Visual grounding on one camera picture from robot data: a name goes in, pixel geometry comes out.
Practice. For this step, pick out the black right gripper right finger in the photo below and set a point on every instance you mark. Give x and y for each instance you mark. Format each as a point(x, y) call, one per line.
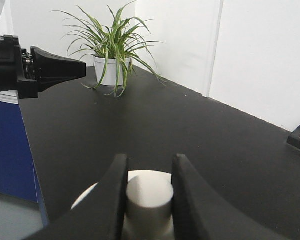
point(200, 213)

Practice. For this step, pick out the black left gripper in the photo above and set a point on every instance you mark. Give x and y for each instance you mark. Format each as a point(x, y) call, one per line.
point(30, 73)

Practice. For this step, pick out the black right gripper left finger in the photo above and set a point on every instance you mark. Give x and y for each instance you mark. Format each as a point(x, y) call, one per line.
point(100, 215)

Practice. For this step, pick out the glass jar with beige lid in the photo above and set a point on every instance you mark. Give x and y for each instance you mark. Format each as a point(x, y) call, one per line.
point(148, 213)

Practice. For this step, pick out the spider plant in white pot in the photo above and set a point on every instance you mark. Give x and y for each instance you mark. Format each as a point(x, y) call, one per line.
point(114, 48)

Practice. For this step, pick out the blue corner lab cabinets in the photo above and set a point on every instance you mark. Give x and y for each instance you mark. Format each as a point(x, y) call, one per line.
point(18, 177)

